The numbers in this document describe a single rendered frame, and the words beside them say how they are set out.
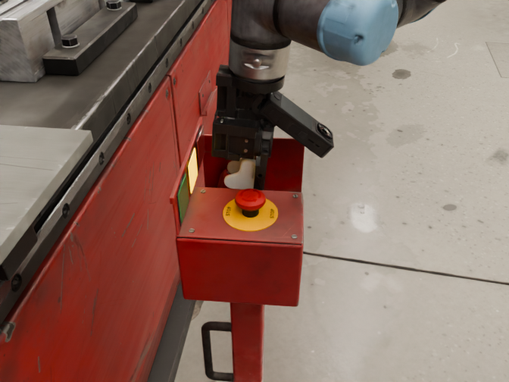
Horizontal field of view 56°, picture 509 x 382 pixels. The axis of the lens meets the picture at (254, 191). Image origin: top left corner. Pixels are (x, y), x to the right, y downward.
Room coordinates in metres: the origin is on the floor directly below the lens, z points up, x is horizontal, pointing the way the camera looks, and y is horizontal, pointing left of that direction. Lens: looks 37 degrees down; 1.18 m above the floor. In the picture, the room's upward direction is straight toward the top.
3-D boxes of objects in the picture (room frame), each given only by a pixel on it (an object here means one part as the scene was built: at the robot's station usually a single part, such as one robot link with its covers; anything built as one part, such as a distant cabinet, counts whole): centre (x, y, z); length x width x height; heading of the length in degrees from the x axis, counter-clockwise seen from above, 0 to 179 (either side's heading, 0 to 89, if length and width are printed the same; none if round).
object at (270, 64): (0.58, -0.01, 0.95); 0.08 x 0.08 x 0.05
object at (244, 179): (0.57, 0.01, 0.77); 0.06 x 0.03 x 0.09; 85
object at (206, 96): (1.26, 0.13, 0.59); 0.15 x 0.02 x 0.07; 173
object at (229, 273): (0.53, 0.01, 0.75); 0.20 x 0.16 x 0.18; 175
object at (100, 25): (0.85, 0.28, 0.89); 0.30 x 0.05 x 0.03; 173
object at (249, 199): (0.48, 0.01, 0.79); 0.04 x 0.04 x 0.04
